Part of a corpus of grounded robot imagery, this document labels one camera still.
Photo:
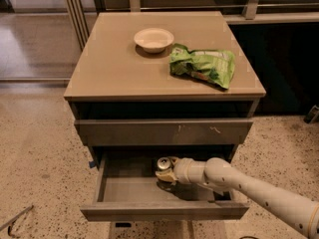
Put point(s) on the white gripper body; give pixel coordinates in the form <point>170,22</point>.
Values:
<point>181,170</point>

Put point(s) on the green soda can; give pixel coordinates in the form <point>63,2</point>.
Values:
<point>164,163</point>

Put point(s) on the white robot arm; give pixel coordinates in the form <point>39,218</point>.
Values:
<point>299,212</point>

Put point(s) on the closed grey top drawer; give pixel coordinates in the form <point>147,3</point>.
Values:
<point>162,132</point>

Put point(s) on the open grey middle drawer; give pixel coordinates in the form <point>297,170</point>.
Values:
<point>128,190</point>

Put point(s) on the grey drawer cabinet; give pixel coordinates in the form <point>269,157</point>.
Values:
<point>117,80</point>

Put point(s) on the green chip bag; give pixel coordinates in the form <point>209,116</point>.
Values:
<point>215,67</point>

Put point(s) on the white paper bowl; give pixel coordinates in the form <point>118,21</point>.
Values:
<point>153,40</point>

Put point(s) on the dark object on floor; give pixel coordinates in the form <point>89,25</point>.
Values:
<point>312,115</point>

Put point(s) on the metal rod on floor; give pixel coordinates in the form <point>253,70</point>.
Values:
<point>12,220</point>

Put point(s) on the metal railing frame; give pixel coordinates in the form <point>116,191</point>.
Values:
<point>235,12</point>

